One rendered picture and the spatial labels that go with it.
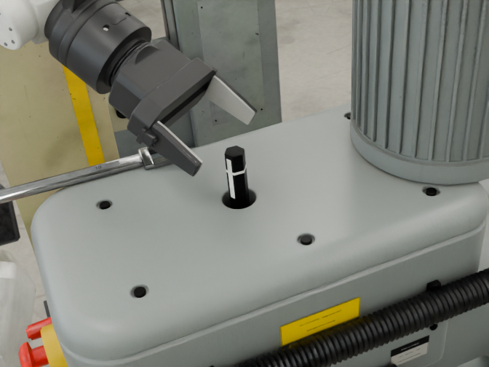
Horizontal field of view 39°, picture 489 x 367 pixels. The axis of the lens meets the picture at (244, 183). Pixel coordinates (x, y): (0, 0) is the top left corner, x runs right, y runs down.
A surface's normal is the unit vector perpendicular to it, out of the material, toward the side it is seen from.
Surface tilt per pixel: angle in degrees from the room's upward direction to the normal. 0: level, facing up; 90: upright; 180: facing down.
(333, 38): 0
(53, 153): 90
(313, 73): 0
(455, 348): 90
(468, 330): 90
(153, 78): 30
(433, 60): 90
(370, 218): 0
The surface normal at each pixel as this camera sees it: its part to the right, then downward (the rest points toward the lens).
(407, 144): -0.51, 0.55
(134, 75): 0.36, -0.56
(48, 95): 0.38, 0.54
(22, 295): 0.93, 0.07
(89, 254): -0.08, -0.79
